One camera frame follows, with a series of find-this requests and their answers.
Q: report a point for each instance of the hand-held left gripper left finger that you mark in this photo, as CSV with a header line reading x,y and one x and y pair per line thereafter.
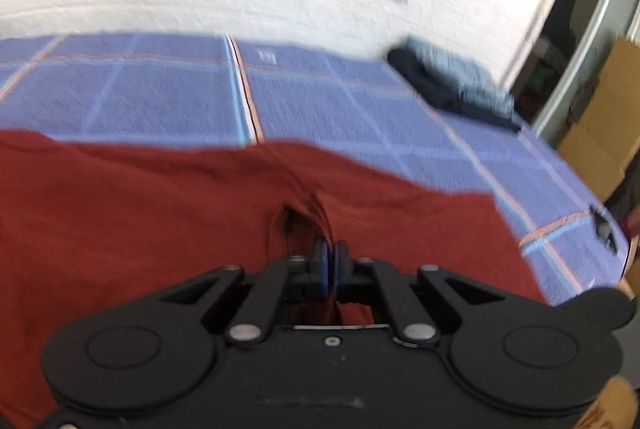
x,y
323,270

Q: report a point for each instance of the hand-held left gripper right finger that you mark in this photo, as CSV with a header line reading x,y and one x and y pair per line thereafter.
x,y
342,270

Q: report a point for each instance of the red pants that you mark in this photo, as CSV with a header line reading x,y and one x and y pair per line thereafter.
x,y
150,209

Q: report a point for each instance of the dark folded pants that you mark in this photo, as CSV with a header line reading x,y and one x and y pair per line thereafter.
x,y
425,76

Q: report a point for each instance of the tan tag with red print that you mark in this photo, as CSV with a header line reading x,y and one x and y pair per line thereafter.
x,y
610,406

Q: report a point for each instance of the cardboard box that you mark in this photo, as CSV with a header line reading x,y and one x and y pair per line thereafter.
x,y
607,129

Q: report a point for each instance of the light blue folded jeans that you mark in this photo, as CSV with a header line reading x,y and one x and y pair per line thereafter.
x,y
465,76

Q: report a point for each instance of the blue plaid bedsheet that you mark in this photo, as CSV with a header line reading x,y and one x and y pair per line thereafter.
x,y
165,94

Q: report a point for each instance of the white door frame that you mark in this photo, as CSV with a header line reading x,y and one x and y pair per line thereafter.
x,y
595,24

